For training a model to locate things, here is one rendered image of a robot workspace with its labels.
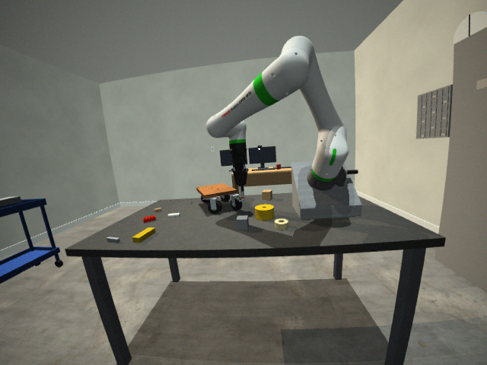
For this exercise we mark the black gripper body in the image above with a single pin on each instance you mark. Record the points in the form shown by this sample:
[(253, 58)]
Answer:
[(239, 160)]

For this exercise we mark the yellow rectangular bar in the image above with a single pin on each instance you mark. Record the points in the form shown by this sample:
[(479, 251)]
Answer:
[(143, 235)]

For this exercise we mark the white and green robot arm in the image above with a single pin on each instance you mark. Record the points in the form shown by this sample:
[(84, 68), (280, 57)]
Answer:
[(288, 73)]

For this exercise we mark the tan cube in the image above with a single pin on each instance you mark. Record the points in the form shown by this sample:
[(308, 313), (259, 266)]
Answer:
[(267, 194)]

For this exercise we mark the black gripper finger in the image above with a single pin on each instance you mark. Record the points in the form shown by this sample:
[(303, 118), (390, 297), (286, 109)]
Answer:
[(242, 179), (236, 177)]

